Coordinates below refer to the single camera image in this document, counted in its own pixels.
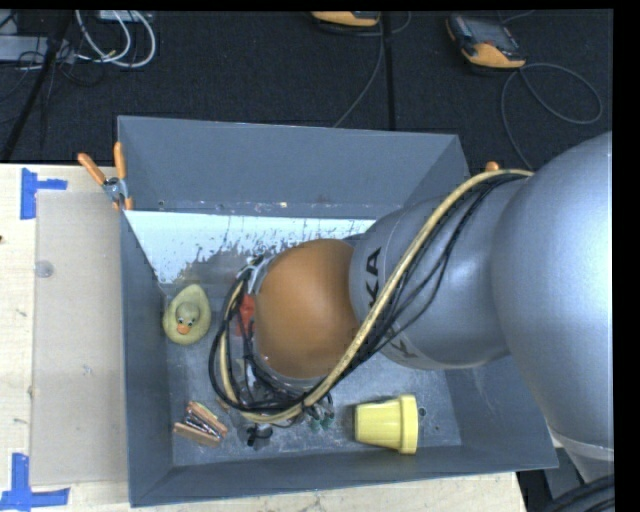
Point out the yellow rubber duck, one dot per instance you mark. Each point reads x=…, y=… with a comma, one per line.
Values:
x=186, y=315

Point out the yellow plastic cup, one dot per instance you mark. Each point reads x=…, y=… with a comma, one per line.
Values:
x=385, y=424

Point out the pale cardboard board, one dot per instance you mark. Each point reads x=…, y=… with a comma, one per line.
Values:
x=80, y=325

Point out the grey metal bin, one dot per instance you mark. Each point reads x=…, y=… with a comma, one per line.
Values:
x=280, y=165

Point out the black cylinder on white bracket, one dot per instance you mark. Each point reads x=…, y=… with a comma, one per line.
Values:
x=256, y=434

